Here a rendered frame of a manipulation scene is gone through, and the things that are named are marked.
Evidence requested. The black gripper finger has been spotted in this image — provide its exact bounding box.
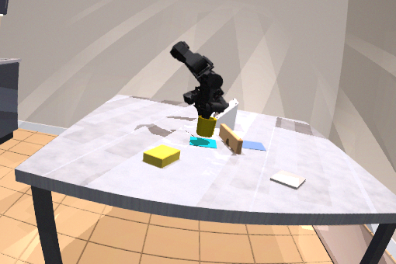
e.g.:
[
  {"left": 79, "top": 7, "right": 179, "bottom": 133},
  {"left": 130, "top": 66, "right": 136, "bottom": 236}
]
[
  {"left": 200, "top": 108, "right": 213, "bottom": 119},
  {"left": 193, "top": 105, "right": 203, "bottom": 116}
]

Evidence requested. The yellow flat block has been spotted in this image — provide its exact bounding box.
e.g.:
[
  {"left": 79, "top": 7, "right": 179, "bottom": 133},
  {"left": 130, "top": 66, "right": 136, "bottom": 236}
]
[{"left": 142, "top": 145, "right": 180, "bottom": 168}]

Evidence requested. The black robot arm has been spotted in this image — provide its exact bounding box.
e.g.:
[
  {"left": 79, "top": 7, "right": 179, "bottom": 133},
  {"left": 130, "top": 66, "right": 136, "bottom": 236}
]
[{"left": 169, "top": 41, "right": 229, "bottom": 109}]

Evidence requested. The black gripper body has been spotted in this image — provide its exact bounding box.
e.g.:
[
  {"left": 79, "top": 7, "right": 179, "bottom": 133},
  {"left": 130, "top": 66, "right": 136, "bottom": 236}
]
[{"left": 195, "top": 85, "right": 225, "bottom": 113}]

